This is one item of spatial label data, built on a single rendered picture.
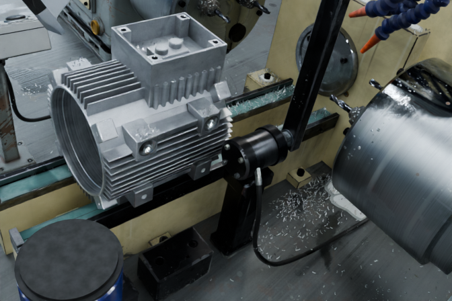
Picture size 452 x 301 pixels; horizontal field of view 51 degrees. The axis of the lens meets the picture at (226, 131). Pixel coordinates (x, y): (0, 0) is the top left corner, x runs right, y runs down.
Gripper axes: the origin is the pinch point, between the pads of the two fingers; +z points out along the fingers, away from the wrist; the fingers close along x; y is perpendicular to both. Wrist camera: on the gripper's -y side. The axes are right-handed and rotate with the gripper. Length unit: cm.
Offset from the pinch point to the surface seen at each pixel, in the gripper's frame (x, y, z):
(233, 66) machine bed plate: 25, 31, 60
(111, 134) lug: -13.5, -2.7, 8.3
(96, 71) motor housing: -4.3, 0.9, 7.4
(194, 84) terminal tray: -10.9, 9.9, 13.8
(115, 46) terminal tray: -2.1, 5.1, 7.8
